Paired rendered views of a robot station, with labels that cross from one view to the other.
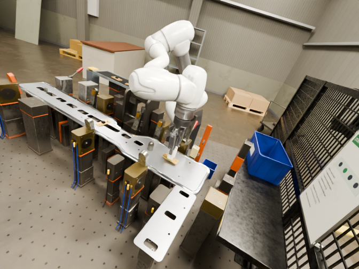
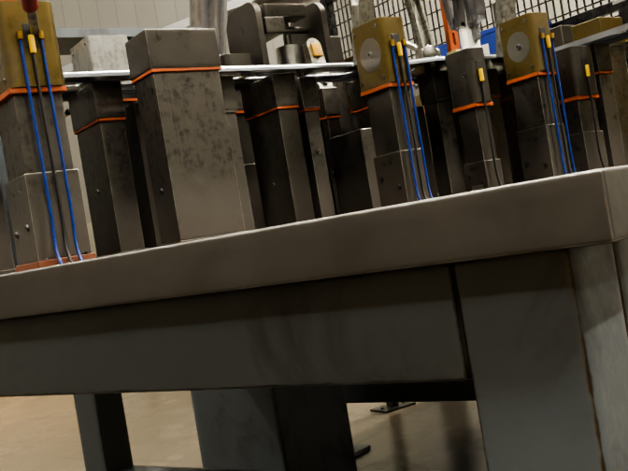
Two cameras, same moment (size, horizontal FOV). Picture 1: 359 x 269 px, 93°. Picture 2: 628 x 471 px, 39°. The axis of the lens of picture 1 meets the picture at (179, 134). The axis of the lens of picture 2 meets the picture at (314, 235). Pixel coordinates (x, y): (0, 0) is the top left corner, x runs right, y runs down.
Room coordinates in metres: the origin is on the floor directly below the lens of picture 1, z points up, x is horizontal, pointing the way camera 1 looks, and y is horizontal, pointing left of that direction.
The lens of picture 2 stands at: (-0.18, 1.83, 0.69)
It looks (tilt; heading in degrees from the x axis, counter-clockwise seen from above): 0 degrees down; 307
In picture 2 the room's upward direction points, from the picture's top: 9 degrees counter-clockwise
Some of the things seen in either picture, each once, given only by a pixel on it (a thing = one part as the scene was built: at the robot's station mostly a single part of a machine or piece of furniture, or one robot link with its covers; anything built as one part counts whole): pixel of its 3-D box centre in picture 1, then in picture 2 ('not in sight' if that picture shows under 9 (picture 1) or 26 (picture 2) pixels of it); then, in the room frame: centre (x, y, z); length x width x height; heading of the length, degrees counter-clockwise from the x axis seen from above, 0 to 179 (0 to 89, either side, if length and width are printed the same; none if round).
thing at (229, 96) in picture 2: (79, 130); (218, 162); (0.91, 0.65, 0.84); 0.12 x 0.05 x 0.29; 161
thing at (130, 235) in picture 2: (58, 118); (107, 174); (0.98, 0.85, 0.84); 0.12 x 0.05 x 0.29; 161
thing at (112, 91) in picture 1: (115, 108); not in sight; (1.23, 0.56, 0.92); 0.10 x 0.08 x 0.45; 71
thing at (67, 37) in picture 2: (118, 79); (111, 41); (1.23, 0.56, 1.16); 0.37 x 0.14 x 0.02; 71
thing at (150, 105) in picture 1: (138, 127); (292, 119); (1.01, 0.29, 0.94); 0.18 x 0.13 x 0.49; 71
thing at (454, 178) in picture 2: not in sight; (443, 138); (0.73, 0.13, 0.84); 0.05 x 0.05 x 0.29; 71
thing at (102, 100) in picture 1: (106, 120); not in sight; (1.06, 0.54, 0.89); 0.12 x 0.08 x 0.38; 161
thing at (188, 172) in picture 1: (99, 123); (294, 74); (0.84, 0.47, 1.00); 1.38 x 0.22 x 0.02; 71
